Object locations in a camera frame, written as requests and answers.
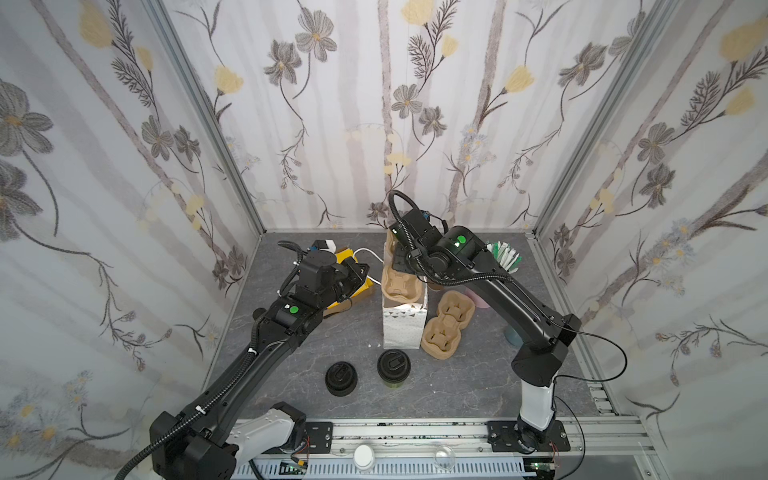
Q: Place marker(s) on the amber spice bottle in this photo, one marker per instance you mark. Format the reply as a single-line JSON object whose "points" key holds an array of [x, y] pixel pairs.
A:
{"points": [[258, 314]]}

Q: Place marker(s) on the black cup lid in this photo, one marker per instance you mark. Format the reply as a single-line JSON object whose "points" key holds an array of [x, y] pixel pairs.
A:
{"points": [[394, 365]]}

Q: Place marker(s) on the brown pulp cup carrier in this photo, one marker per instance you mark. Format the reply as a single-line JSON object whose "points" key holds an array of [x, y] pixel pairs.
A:
{"points": [[442, 333], [398, 287]]}

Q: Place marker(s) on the pink straw holder cup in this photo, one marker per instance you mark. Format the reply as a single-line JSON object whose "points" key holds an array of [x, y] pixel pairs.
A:
{"points": [[477, 300]]}

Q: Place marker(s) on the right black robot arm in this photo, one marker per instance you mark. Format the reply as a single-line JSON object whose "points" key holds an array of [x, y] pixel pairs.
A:
{"points": [[459, 257]]}

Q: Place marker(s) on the white paper bag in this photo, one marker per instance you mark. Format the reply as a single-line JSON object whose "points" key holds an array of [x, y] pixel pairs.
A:
{"points": [[402, 324]]}

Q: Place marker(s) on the stack of black lids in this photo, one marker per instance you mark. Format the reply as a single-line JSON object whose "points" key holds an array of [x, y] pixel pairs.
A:
{"points": [[341, 379]]}

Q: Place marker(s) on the brown cardboard napkin tray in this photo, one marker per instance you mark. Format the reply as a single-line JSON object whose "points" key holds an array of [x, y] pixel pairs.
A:
{"points": [[343, 306]]}

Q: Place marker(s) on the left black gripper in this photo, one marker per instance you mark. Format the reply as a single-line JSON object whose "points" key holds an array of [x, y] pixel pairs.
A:
{"points": [[351, 276]]}

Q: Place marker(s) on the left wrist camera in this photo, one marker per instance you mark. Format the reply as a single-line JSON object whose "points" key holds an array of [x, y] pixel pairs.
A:
{"points": [[324, 245]]}

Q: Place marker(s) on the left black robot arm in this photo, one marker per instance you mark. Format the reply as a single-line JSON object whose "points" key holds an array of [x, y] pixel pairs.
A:
{"points": [[240, 372]]}

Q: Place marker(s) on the yellow napkin stack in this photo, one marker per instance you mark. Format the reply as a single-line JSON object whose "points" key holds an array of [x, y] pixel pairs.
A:
{"points": [[350, 279]]}

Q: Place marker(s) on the aluminium mounting rail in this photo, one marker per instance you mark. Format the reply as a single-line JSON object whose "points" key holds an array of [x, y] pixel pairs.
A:
{"points": [[276, 447]]}

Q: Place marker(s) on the teal ceramic cup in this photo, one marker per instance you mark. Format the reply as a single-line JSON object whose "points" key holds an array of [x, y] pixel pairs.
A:
{"points": [[512, 337]]}

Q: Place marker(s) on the bundle of wrapped straws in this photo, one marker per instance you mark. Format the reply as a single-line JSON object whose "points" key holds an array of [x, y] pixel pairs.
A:
{"points": [[505, 255]]}

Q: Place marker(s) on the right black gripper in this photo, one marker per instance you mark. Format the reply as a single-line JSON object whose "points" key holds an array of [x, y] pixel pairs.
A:
{"points": [[402, 245]]}

